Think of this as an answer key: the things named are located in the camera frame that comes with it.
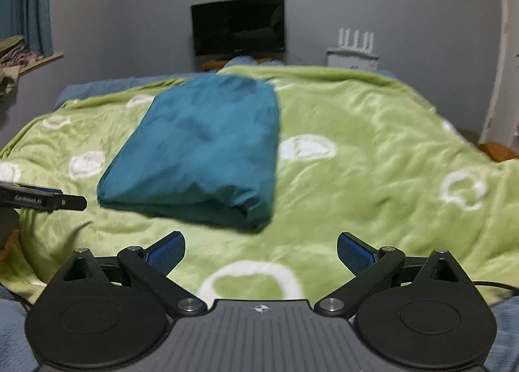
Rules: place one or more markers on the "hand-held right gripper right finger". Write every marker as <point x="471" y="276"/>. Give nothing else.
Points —
<point x="356" y="253"/>

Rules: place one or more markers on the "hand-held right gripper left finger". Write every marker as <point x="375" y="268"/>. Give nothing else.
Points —
<point x="167" y="252"/>

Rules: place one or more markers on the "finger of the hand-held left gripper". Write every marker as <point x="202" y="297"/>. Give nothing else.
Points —
<point x="40" y="199"/>

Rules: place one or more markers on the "teal garment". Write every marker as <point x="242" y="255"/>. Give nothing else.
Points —
<point x="202" y="145"/>

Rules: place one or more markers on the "green blanket with white rings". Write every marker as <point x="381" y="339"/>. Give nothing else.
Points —
<point x="365" y="161"/>

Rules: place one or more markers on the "person's left leg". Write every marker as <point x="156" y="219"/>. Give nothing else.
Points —
<point x="14" y="335"/>

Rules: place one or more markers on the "person's leg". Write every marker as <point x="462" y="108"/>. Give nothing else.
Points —
<point x="14" y="335"/>
<point x="507" y="335"/>

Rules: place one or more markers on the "blue bed sheet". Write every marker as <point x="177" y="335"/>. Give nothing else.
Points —
<point x="101" y="88"/>

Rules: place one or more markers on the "wooden window sill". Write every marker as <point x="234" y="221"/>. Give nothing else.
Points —
<point x="46" y="60"/>

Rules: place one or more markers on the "patterned cloth pile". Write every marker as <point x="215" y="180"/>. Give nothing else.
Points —
<point x="14" y="55"/>

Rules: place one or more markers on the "person's right leg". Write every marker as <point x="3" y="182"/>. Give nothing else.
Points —
<point x="507" y="335"/>

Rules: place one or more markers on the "blue pillow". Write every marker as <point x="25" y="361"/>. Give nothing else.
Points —
<point x="243" y="60"/>

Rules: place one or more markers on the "black television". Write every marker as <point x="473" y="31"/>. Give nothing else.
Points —
<point x="239" y="27"/>

